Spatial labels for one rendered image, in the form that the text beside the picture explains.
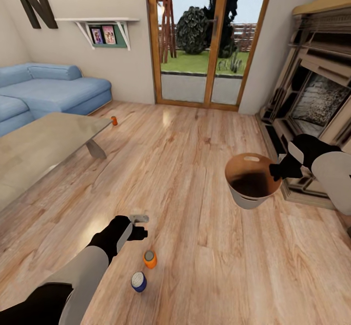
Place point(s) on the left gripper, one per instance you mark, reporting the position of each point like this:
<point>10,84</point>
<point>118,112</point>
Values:
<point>139,233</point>

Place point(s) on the trash can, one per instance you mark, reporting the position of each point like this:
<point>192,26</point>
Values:
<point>250,182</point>

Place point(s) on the wood fireplace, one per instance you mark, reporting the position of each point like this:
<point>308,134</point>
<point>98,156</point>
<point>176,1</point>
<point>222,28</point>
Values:
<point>312,96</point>

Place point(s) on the coffee table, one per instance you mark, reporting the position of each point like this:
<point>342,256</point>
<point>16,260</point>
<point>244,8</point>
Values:
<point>32,152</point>

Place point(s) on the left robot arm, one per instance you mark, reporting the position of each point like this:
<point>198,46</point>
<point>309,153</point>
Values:
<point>63,298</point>

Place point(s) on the shelf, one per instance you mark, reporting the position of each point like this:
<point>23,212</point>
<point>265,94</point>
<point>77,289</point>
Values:
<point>121,30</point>

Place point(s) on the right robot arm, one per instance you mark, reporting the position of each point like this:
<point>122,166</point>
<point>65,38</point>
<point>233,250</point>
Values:
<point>329,164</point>

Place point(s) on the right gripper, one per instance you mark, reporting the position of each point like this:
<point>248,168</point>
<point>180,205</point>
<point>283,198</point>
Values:
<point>283,170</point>

